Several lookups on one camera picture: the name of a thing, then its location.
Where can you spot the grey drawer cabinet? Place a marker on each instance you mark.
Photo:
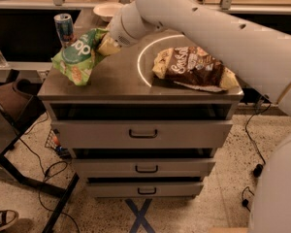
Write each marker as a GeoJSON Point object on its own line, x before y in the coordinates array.
{"type": "Point", "coordinates": [123, 87]}

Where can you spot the wire basket with items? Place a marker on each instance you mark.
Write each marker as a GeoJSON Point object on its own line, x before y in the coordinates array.
{"type": "Point", "coordinates": [52, 143]}

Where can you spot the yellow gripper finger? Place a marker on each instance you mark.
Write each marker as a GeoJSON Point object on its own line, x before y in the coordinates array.
{"type": "Point", "coordinates": [108, 46]}

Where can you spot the bottom grey drawer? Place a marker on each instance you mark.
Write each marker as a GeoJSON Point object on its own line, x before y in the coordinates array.
{"type": "Point", "coordinates": [115, 190]}

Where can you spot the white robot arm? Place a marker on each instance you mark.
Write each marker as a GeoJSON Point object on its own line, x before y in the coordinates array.
{"type": "Point", "coordinates": [259, 55]}

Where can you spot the grey drawer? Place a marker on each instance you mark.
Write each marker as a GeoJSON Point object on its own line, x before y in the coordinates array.
{"type": "Point", "coordinates": [115, 190]}
{"type": "Point", "coordinates": [141, 134]}
{"type": "Point", "coordinates": [143, 167]}

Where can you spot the green rice chip bag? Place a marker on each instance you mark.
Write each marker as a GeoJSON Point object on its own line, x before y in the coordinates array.
{"type": "Point", "coordinates": [77, 61]}

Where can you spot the brown office chair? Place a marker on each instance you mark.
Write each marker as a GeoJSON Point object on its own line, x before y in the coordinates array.
{"type": "Point", "coordinates": [20, 105]}

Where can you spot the white bowl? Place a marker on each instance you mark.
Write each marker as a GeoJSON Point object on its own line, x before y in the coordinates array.
{"type": "Point", "coordinates": [107, 11]}

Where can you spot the black canvas sneaker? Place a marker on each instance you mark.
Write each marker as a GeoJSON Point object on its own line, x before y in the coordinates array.
{"type": "Point", "coordinates": [7, 218]}

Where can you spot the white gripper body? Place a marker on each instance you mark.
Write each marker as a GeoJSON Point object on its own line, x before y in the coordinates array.
{"type": "Point", "coordinates": [120, 29]}

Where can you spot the blue silver redbull can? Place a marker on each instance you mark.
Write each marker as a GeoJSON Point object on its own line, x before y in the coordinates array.
{"type": "Point", "coordinates": [65, 29]}

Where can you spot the middle grey drawer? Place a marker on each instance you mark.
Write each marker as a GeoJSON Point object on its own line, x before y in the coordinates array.
{"type": "Point", "coordinates": [143, 167]}

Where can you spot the brown and yellow chip bag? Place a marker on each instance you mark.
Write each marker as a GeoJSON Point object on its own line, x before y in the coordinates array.
{"type": "Point", "coordinates": [194, 68]}

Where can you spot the top grey drawer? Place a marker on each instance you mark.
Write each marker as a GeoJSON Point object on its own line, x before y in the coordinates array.
{"type": "Point", "coordinates": [141, 134]}

